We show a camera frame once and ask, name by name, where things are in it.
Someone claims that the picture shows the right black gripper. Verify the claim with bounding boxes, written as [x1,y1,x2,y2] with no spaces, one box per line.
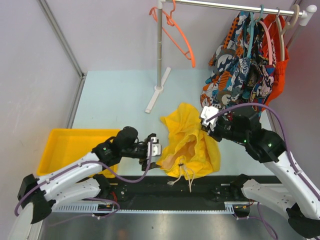
[199,116,248,144]

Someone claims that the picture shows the yellow shorts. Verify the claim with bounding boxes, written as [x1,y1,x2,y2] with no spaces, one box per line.
[156,102,221,192]

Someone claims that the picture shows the orange plastic hanger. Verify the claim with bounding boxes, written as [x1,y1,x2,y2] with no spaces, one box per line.
[148,0,196,68]

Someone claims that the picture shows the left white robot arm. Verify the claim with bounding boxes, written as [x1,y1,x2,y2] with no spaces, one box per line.
[14,126,162,224]

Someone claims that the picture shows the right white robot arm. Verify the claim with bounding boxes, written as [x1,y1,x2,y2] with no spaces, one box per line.
[200,106,320,240]

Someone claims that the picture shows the colourful patterned shorts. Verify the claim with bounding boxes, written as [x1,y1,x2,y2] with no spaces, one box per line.
[200,11,276,110]

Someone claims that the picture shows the teal hanger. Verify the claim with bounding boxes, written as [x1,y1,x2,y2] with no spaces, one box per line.
[246,4,265,59]

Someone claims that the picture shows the pink hanger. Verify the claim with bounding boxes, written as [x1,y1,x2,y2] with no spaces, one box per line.
[258,20,273,65]

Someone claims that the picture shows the orange-red shorts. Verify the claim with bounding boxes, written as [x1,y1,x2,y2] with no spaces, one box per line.
[263,14,289,106]

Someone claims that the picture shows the beige wooden hanger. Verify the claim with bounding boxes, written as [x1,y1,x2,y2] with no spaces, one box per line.
[275,4,300,61]

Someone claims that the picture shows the yellow plastic bin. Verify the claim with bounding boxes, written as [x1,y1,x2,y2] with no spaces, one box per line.
[36,128,120,176]

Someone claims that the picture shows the white clothes rack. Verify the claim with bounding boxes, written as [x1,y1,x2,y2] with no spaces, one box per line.
[145,0,317,114]

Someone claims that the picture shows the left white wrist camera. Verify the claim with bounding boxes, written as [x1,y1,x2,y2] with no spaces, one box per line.
[145,133,162,160]

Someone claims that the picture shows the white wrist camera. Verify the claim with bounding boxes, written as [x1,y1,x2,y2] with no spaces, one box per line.
[145,133,162,160]
[200,106,219,132]

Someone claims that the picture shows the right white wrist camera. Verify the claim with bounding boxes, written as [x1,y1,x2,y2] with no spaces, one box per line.
[200,106,219,132]

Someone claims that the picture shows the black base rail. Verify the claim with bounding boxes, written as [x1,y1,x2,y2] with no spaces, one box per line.
[84,174,278,218]

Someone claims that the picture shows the aluminium corner post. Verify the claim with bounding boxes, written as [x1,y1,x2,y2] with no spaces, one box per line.
[36,0,87,129]

